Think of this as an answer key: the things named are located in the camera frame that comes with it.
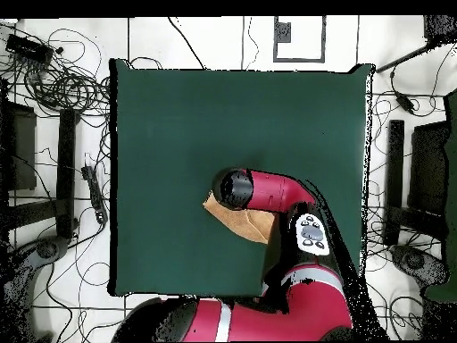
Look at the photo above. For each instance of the tan terry towel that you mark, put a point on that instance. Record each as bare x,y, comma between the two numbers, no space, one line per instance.
235,221

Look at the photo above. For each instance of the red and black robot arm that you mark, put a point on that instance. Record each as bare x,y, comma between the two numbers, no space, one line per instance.
278,191

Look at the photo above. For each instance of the dark flat box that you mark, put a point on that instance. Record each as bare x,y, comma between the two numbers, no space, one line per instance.
21,150
428,168

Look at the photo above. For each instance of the dark green table cloth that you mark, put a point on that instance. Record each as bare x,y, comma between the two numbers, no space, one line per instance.
160,125

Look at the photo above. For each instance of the black power strip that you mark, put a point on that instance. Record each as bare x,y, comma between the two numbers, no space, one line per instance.
94,193

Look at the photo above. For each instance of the black upright bar stand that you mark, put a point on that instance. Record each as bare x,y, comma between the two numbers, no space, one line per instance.
395,171
66,171

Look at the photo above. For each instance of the grey curved base foot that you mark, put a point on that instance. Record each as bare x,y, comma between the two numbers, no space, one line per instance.
416,261
46,250

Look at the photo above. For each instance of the dark grey power adapter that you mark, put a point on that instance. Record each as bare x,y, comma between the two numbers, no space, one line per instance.
405,102

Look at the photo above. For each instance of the dark tripod rod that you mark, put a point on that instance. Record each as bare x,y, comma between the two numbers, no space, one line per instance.
403,59

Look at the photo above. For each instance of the black electronics box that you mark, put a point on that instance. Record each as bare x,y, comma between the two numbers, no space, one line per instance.
26,48

